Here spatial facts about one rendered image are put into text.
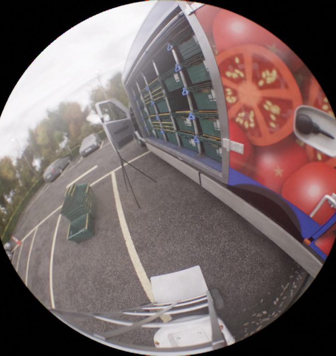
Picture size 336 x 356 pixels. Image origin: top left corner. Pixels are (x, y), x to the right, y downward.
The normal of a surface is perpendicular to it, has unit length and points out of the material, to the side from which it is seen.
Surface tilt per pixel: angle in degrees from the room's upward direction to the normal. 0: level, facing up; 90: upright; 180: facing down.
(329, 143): 90
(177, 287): 0
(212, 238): 0
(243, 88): 90
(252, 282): 0
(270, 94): 90
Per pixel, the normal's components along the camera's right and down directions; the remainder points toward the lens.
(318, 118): -0.84, 0.49
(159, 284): -0.27, -0.76
